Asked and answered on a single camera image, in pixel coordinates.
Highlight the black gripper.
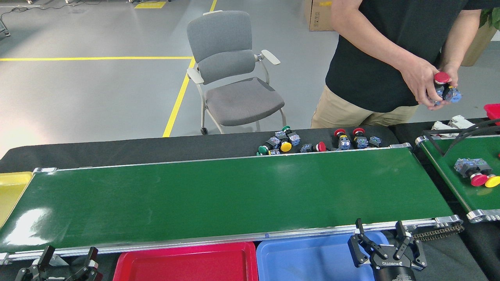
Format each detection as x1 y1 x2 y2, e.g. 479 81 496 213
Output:
348 219 427 281

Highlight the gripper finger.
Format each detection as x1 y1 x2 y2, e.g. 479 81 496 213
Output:
66 247 103 281
15 245 56 281

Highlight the red mushroom push-button switch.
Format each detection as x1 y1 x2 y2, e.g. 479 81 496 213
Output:
454 158 488 187
433 72 463 105

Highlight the yellow plastic tray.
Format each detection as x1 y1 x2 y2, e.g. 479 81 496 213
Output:
0 172 34 229

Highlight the blue plastic tray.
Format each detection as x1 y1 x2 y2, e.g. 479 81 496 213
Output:
256 230 391 281

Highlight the red plastic tray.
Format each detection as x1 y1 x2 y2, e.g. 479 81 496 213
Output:
112 241 259 281

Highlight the green conveyor belt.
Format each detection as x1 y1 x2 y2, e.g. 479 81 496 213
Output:
0 143 464 266
415 135 500 224

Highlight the person's right hand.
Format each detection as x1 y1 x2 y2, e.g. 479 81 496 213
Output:
399 57 440 107

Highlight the person's left hand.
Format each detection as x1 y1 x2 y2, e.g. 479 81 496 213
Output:
441 64 460 89

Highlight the red plastic bin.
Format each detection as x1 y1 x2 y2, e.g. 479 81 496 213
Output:
484 103 500 125

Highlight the person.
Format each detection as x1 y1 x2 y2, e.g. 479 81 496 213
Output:
311 0 500 129

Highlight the potted plant brown pot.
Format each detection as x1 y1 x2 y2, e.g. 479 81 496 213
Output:
461 7 500 67

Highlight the cardboard box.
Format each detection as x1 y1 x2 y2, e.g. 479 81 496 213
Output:
304 0 336 32

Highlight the grey office chair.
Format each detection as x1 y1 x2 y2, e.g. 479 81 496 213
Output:
186 11 288 135

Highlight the black drive chain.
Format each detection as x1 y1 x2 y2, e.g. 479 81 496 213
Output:
412 224 465 241

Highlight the black cable bundle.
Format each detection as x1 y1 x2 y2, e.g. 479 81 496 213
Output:
423 119 500 157

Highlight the green mushroom push-button switch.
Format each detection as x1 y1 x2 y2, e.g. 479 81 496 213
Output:
257 137 281 156

